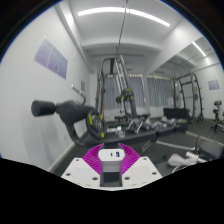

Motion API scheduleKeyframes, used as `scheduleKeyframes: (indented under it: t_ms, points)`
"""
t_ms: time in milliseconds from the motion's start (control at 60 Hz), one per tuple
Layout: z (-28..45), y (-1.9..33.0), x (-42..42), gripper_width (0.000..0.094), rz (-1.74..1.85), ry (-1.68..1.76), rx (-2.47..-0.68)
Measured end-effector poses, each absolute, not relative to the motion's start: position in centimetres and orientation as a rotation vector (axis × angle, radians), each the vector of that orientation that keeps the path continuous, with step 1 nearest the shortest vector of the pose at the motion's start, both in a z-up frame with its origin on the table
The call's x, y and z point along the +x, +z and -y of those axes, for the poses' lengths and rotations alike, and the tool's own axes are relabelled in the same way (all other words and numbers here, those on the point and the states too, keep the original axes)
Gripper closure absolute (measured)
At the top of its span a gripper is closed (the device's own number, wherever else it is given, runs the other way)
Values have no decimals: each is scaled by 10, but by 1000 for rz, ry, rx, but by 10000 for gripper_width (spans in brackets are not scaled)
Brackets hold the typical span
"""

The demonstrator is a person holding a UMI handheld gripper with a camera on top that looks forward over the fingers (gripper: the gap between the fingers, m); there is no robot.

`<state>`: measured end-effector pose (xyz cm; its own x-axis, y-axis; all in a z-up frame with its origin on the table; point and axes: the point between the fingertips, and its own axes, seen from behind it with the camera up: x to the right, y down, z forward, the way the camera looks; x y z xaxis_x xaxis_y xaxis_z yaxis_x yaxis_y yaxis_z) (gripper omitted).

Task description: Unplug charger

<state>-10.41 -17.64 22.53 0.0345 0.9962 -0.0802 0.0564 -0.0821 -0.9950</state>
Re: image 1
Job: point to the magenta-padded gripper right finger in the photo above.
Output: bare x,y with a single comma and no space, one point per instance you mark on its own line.
143,170

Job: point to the large purple wall poster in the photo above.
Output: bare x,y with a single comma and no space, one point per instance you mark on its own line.
50,58

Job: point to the black box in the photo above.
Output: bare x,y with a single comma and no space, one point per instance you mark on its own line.
176,115

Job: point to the small beige wall plaque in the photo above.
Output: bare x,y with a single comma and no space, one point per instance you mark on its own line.
82,85

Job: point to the black yellow plate on machine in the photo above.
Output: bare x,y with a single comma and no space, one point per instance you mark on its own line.
126,96

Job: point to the black flat weight bench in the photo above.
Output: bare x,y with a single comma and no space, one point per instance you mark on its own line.
213,148

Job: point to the narrow grey window curtain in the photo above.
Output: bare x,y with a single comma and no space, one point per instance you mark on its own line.
159,91

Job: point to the wide grey window curtain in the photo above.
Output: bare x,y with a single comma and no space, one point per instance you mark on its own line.
140,91

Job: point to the small purple wall poster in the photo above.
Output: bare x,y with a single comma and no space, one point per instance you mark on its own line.
214,85

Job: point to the long ceiling light strip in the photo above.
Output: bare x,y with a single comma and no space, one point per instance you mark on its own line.
100,11

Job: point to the short ceiling light strip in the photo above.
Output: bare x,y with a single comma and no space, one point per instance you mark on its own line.
199,48

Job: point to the black bench with roller pad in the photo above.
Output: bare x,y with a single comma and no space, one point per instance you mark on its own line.
70,112

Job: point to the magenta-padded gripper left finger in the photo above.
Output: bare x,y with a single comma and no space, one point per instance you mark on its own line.
80,171

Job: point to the black power rack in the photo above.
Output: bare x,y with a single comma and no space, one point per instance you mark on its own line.
197,96

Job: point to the group of grey dumbbells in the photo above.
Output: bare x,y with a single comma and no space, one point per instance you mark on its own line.
156,123

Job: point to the black weight plate yellow marks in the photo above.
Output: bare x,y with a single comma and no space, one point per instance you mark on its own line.
96,124

